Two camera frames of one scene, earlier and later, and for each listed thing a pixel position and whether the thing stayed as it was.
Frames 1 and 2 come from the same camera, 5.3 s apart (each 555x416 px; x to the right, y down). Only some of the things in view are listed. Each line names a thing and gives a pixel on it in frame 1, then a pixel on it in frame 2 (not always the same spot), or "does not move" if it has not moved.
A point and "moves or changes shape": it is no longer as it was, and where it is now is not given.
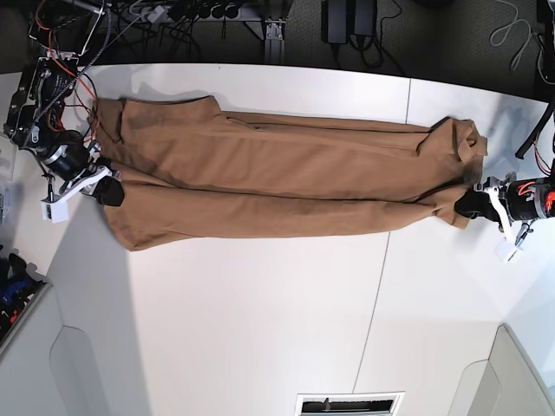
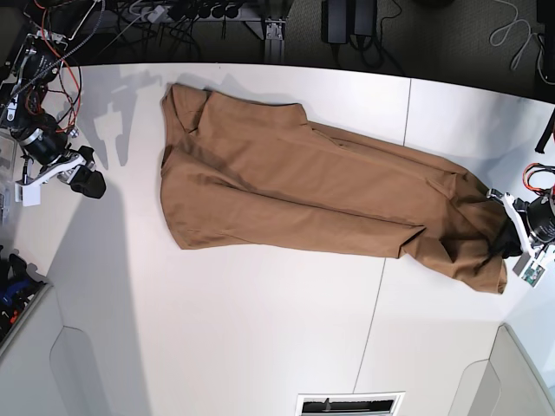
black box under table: [340, 18] does not move
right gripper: [515, 201] -> [535, 219]
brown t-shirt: [189, 172] moves or changes shape
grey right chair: [505, 384] does not move
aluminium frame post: [274, 43] does not move
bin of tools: [20, 295] does not move
